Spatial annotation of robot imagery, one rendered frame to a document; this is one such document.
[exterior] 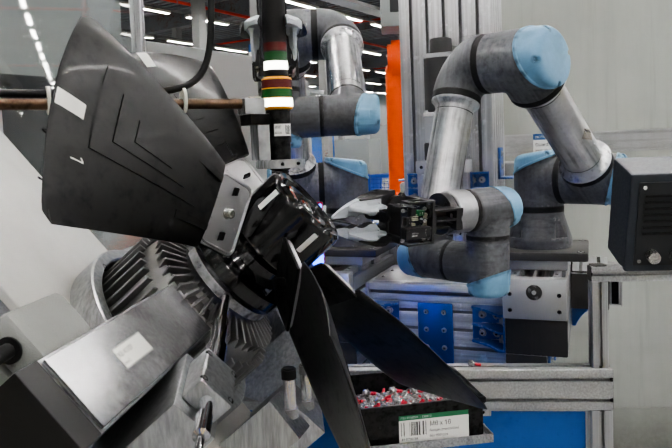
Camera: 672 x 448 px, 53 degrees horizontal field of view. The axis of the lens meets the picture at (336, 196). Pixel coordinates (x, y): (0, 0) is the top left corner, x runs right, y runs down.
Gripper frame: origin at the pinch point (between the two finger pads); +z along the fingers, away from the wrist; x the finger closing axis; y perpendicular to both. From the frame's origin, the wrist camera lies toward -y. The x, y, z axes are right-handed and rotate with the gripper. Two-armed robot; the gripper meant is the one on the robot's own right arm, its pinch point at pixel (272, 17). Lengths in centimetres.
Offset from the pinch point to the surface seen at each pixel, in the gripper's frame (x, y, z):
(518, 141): -92, 17, -167
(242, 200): 4.3, 24.3, 12.5
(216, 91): 8.9, 9.1, -7.6
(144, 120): 12.8, 14.9, 25.0
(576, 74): -114, -8, -163
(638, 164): -65, 23, -25
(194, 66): 12.4, 4.9, -10.7
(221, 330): 6.4, 37.4, 23.1
